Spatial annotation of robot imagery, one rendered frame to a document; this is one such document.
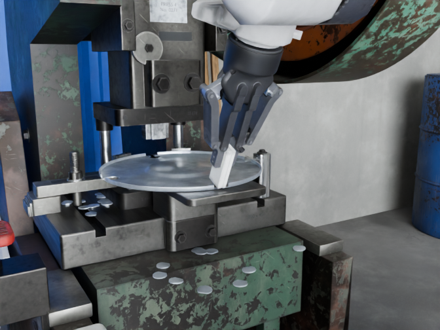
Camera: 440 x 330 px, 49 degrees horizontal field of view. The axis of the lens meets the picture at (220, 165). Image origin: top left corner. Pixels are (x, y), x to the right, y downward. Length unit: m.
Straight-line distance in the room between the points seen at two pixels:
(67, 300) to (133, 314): 0.11
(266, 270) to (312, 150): 1.91
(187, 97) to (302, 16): 0.42
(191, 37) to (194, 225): 0.34
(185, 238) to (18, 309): 0.29
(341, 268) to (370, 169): 2.22
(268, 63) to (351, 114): 2.31
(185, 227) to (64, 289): 0.22
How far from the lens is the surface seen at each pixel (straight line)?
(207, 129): 0.68
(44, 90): 1.09
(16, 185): 1.16
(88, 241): 0.83
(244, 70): 0.63
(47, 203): 0.92
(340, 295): 0.95
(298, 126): 2.67
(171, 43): 0.89
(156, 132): 0.96
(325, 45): 1.04
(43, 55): 1.09
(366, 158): 3.07
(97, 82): 2.07
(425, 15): 0.97
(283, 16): 0.49
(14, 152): 1.17
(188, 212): 0.84
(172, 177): 0.81
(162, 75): 0.85
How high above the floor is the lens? 0.98
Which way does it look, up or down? 13 degrees down
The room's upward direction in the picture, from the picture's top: straight up
